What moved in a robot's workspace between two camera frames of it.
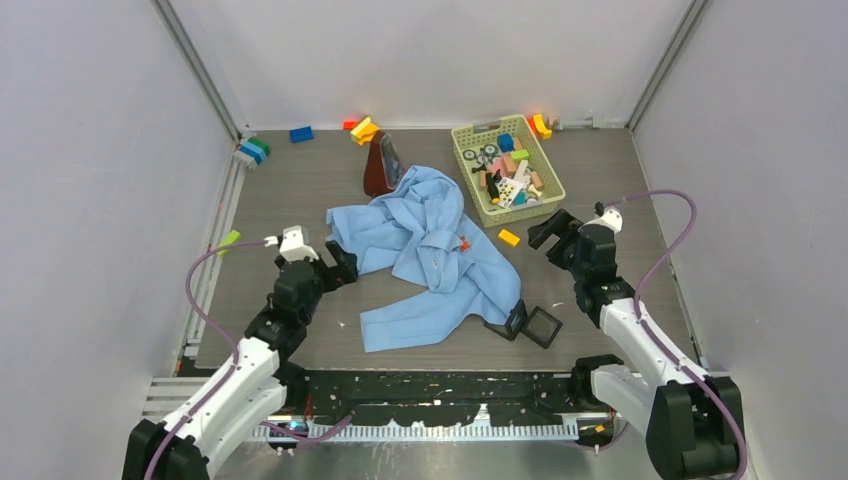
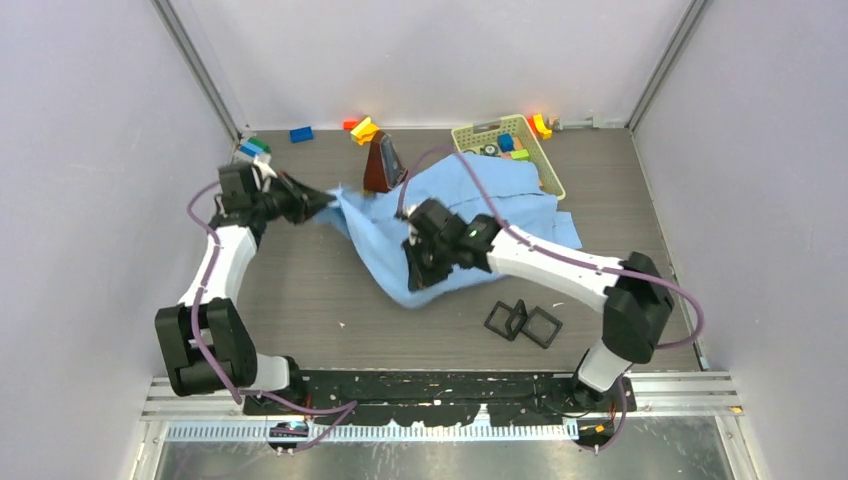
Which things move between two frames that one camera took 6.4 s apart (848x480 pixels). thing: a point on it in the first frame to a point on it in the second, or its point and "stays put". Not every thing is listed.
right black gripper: [559, 225] to [418, 277]
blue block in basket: [506, 142] stays put
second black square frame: [514, 323] stays put
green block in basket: [520, 155] stays put
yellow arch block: [545, 132] stays put
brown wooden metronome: [384, 169] stays put
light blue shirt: [417, 229] to [507, 189]
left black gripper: [345, 272] to [304, 201]
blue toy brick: [301, 133] stays put
